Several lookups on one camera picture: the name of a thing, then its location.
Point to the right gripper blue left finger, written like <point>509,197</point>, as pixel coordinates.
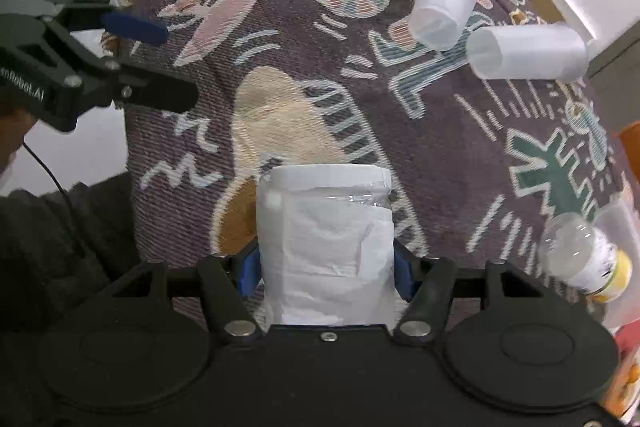
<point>225,283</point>

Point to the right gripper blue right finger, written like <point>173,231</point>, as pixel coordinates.
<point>426,284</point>

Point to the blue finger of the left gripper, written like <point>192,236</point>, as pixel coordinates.
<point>156,91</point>
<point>127,26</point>

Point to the clear cup with paper wrap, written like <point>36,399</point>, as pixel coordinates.
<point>326,241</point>

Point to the frosted cup lying behind bottle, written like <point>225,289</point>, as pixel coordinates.
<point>620,295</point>

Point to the short frosted plastic cup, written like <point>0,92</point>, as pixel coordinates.
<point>528,52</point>

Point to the clear bottle yellow cap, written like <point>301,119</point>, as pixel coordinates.
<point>572,250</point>

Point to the patterned woven blanket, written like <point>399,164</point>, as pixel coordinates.
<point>478,166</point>

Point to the white bowl of oranges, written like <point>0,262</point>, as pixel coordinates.
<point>622,397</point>

